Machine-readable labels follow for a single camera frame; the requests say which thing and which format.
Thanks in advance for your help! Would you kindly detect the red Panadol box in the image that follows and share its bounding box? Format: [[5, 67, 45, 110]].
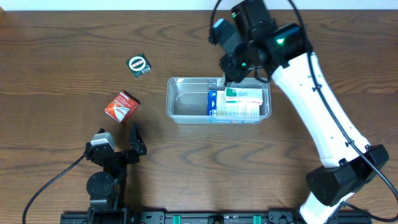
[[104, 90, 141, 124]]

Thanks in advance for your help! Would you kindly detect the white green medicine box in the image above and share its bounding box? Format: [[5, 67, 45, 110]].
[[224, 87, 263, 105]]

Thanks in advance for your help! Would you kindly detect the blue fever patch packet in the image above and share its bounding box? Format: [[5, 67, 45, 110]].
[[207, 90, 260, 124]]

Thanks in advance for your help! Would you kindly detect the green round-logo small box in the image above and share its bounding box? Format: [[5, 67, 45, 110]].
[[126, 53, 152, 78]]

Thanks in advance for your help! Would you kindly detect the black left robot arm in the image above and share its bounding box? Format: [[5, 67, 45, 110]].
[[83, 123, 147, 224]]

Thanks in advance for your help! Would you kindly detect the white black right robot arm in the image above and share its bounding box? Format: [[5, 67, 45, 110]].
[[209, 1, 389, 223]]

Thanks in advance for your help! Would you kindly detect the clear plastic container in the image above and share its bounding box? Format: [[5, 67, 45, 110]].
[[166, 77, 272, 124]]

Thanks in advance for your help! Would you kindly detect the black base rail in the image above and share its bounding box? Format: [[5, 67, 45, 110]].
[[60, 210, 373, 224]]

